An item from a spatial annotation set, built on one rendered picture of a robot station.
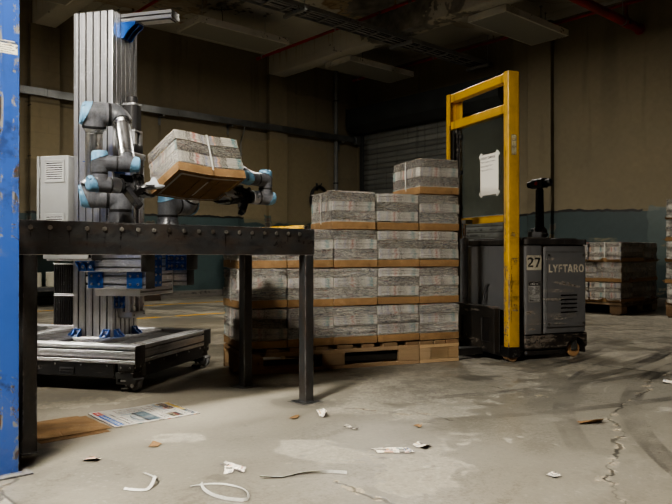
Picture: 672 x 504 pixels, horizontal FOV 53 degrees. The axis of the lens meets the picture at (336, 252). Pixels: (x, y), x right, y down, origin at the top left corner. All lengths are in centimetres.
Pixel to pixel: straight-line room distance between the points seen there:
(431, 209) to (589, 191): 630
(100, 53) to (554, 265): 307
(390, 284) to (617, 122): 669
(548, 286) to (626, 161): 576
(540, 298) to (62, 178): 301
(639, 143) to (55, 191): 797
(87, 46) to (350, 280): 199
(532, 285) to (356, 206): 129
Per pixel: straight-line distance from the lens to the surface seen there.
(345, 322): 409
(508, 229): 444
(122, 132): 353
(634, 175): 1020
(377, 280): 419
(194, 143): 344
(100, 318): 398
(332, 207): 406
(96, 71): 410
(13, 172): 233
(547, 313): 468
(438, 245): 438
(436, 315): 438
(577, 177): 1058
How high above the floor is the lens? 68
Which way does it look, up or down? level
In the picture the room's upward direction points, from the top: straight up
